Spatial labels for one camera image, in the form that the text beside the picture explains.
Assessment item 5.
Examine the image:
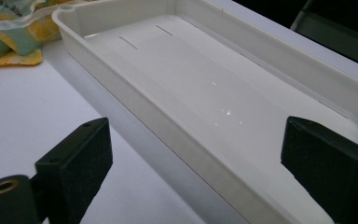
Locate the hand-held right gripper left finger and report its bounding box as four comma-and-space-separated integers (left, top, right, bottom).
34, 117, 114, 224

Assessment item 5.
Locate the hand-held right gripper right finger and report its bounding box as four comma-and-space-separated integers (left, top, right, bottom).
281, 116, 358, 224

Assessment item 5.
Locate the white plastic tray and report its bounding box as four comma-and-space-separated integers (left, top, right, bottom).
51, 0, 358, 224

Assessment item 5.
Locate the lemon print snack packet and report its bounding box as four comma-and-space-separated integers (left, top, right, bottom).
0, 0, 90, 67

